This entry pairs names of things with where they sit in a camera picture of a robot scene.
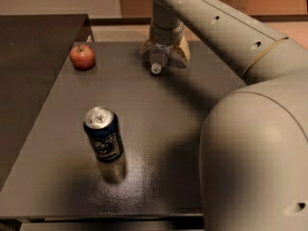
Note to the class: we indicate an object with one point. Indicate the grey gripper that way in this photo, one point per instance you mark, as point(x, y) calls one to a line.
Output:
point(166, 35)

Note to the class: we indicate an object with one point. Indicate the clear plastic water bottle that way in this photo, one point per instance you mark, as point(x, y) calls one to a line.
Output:
point(158, 58)

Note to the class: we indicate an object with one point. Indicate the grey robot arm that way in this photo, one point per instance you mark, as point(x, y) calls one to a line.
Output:
point(253, 154)

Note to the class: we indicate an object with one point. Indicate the dark blue pepsi can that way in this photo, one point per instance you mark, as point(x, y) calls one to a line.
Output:
point(101, 127)

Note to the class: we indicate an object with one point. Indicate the red apple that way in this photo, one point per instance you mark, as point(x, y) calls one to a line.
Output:
point(82, 57)

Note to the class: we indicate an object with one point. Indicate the dark side table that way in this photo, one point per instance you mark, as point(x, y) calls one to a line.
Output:
point(33, 49)

